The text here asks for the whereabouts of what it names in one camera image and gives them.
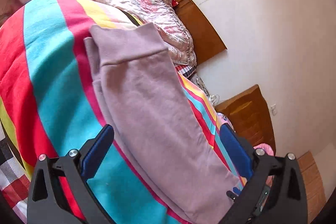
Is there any plaid bed sheet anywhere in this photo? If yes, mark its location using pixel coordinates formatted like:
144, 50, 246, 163
0, 65, 198, 222

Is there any purple floral pillow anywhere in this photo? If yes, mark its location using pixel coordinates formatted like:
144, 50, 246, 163
217, 112, 231, 130

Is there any colourful striped blanket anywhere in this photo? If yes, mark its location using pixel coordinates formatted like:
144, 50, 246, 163
0, 0, 248, 224

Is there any plain wooden headboard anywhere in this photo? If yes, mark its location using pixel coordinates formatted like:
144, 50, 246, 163
150, 0, 227, 65

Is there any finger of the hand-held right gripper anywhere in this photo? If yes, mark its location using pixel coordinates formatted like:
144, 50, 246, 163
226, 186, 242, 200

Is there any rolled pink quilt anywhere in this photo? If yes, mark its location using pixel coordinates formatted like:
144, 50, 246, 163
256, 144, 275, 157

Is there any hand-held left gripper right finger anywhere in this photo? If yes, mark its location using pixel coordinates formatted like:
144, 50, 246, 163
220, 124, 308, 224

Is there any pink bed sheet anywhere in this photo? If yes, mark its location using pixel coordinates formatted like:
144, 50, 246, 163
217, 112, 235, 135

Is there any floral covered nightstand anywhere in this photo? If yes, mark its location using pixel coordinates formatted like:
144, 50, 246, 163
190, 76, 219, 109

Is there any padded wooden headboard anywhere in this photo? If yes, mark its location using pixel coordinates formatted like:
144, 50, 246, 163
215, 84, 276, 153

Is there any mauve sweatshirt garment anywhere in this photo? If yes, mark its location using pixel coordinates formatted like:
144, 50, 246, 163
84, 22, 244, 224

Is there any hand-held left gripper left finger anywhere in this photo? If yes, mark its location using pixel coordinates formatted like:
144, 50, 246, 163
26, 124, 116, 224

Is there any light wooden wardrobe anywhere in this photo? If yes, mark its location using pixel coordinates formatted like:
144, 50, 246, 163
298, 151, 326, 224

